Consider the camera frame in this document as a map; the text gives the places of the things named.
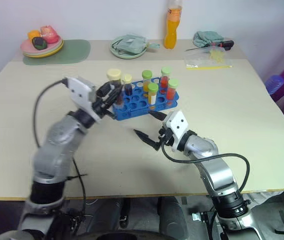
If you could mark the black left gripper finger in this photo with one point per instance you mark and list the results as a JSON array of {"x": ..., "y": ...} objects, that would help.
[
  {"x": 116, "y": 90},
  {"x": 113, "y": 102}
]

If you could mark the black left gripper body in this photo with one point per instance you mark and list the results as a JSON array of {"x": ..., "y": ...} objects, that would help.
[{"x": 104, "y": 90}]

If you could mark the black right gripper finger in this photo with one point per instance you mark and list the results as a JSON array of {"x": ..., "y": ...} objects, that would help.
[
  {"x": 159, "y": 115},
  {"x": 148, "y": 139}
]

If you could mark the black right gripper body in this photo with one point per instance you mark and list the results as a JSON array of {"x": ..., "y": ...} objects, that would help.
[{"x": 166, "y": 137}]

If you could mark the wide pale-yellow-cap test tube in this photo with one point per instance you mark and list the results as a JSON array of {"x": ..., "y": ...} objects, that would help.
[{"x": 114, "y": 74}]

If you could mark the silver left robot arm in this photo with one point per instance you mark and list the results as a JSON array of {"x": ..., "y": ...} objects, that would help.
[{"x": 57, "y": 140}]

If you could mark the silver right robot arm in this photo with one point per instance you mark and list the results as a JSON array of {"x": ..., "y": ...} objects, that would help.
[{"x": 217, "y": 172}]

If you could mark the blue test tube rack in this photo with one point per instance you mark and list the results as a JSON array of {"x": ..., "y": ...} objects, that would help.
[{"x": 134, "y": 103}]

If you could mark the narrow pale-yellow-cap dark tube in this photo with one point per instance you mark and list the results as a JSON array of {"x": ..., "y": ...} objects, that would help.
[{"x": 128, "y": 87}]

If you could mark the green-cap white-label yellow tube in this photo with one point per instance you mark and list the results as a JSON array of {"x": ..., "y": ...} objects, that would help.
[{"x": 153, "y": 96}]

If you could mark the green-cap red liquid tube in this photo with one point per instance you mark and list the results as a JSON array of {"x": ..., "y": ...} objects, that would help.
[
  {"x": 165, "y": 80},
  {"x": 172, "y": 91}
]

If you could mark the green-cap yellow liquid tube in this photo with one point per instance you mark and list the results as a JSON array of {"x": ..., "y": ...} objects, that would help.
[{"x": 146, "y": 80}]

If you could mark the pale green plate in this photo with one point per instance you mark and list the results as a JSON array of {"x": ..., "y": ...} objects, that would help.
[{"x": 122, "y": 54}]

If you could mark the green placemat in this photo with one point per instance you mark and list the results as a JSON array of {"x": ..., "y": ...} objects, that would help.
[{"x": 74, "y": 51}]

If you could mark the yellow plate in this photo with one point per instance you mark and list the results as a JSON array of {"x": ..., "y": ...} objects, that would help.
[{"x": 43, "y": 55}]

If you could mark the clear plastic zip bag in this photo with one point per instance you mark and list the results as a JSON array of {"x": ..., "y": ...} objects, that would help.
[{"x": 202, "y": 58}]

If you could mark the red toy apple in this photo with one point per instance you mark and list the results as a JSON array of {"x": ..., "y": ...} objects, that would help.
[{"x": 49, "y": 34}]

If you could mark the dark green toy fruit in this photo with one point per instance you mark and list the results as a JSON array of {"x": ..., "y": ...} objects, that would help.
[{"x": 39, "y": 43}]

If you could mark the dark grey rounded shape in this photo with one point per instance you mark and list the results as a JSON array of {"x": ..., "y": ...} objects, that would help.
[{"x": 173, "y": 217}]

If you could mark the orange drink bottle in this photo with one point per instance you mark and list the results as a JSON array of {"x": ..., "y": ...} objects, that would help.
[{"x": 172, "y": 30}]

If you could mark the pink plate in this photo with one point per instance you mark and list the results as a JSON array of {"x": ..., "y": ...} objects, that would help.
[{"x": 28, "y": 47}]

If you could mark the orange toy fruit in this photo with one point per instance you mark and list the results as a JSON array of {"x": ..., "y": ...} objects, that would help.
[{"x": 33, "y": 33}]

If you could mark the teal cloth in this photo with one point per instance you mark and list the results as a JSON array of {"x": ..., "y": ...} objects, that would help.
[{"x": 207, "y": 37}]

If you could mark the blue plastic bottle cap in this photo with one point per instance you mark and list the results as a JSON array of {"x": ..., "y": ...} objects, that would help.
[{"x": 275, "y": 83}]

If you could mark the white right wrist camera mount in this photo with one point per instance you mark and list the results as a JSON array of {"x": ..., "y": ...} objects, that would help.
[{"x": 178, "y": 125}]

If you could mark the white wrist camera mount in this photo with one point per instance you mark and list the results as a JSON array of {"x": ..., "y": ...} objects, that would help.
[
  {"x": 82, "y": 92},
  {"x": 178, "y": 125}
]

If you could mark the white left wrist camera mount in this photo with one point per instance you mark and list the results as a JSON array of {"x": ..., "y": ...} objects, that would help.
[{"x": 82, "y": 92}]

